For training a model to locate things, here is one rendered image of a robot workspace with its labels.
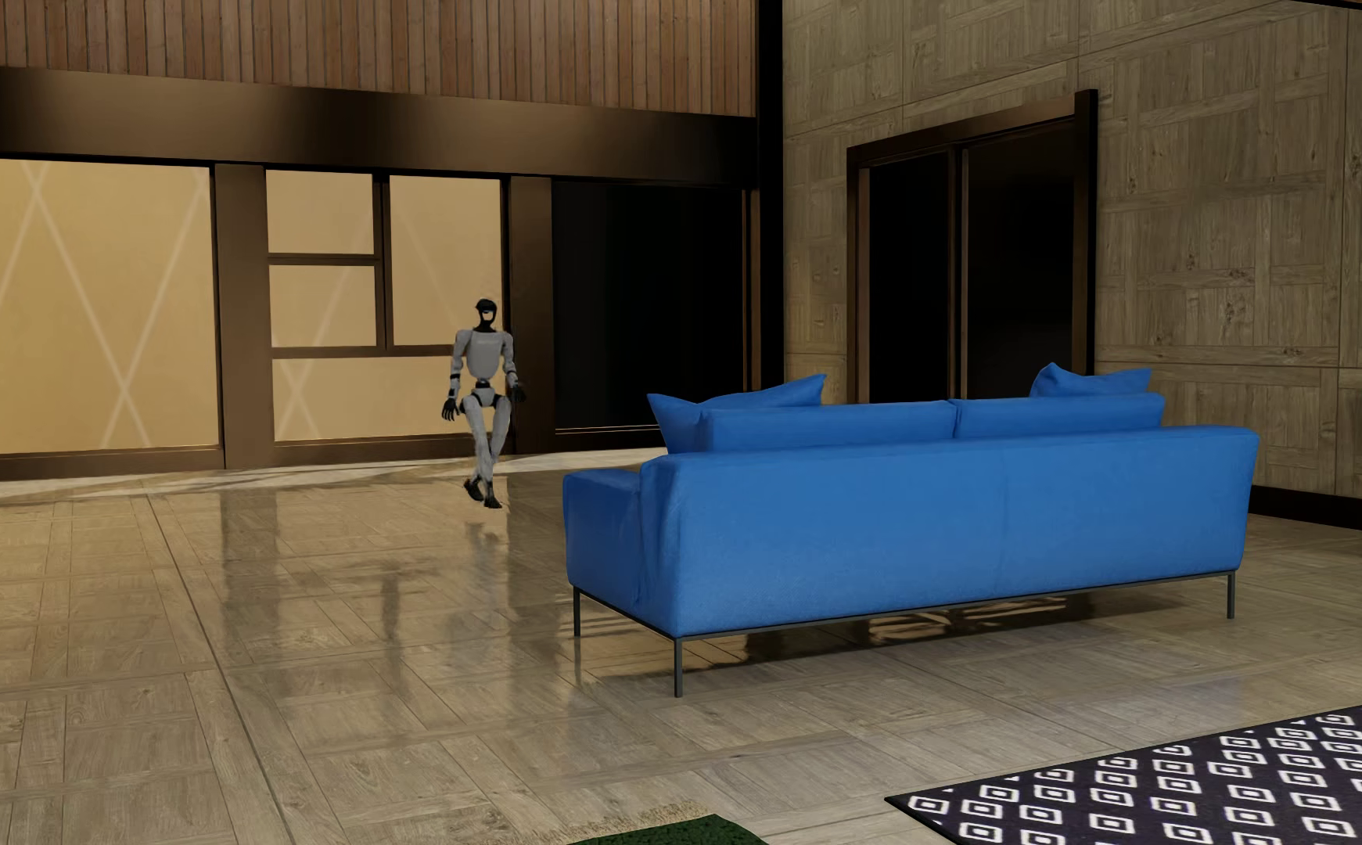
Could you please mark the blue fabric sofa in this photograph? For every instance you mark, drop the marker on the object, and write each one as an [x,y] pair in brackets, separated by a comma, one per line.
[904,528]

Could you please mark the blue throw pillow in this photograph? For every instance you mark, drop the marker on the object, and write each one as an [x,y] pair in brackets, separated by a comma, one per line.
[739,405]
[1086,382]

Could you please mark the white humanoid robot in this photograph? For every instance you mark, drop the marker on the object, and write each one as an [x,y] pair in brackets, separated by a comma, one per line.
[482,358]

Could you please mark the dark double door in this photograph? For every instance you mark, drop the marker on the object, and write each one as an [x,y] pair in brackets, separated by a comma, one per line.
[968,258]

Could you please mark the green rug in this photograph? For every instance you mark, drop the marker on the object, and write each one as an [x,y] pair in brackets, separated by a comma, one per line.
[675,833]

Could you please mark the black white patterned rug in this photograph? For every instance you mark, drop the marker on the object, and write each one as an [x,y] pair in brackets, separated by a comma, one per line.
[1220,781]

